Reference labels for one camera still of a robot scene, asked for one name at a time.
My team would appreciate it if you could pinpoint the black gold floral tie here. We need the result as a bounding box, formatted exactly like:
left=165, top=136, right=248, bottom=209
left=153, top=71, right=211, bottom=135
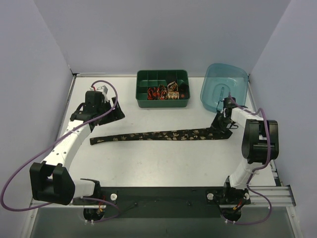
left=90, top=127, right=232, bottom=145

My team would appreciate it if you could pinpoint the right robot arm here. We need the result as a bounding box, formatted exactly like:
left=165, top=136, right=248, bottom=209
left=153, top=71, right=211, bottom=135
left=211, top=97, right=279, bottom=200

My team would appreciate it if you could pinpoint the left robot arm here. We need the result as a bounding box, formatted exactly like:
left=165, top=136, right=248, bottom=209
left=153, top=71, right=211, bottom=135
left=29, top=86, right=125, bottom=205

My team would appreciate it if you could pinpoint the translucent blue plastic tub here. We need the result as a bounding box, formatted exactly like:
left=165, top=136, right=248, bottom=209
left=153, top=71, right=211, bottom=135
left=200, top=63, right=249, bottom=113

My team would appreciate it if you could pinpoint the green compartment tray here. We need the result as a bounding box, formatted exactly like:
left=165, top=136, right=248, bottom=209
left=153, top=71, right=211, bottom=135
left=136, top=70, right=190, bottom=108

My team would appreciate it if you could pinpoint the orange patterned rolled tie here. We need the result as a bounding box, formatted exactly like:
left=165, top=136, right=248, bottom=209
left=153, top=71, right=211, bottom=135
left=158, top=84, right=168, bottom=100

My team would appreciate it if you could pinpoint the beige patterned rolled tie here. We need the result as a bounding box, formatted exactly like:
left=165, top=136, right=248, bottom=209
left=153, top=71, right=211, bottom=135
left=167, top=81, right=179, bottom=100

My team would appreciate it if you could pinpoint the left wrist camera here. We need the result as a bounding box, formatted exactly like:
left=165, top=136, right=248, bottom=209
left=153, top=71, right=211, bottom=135
left=96, top=85, right=108, bottom=97

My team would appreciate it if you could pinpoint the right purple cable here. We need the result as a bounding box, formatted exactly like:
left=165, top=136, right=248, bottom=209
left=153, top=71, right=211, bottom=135
left=224, top=95, right=273, bottom=225

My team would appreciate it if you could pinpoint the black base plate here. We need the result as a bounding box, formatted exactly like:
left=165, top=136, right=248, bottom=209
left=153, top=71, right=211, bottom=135
left=83, top=186, right=251, bottom=222

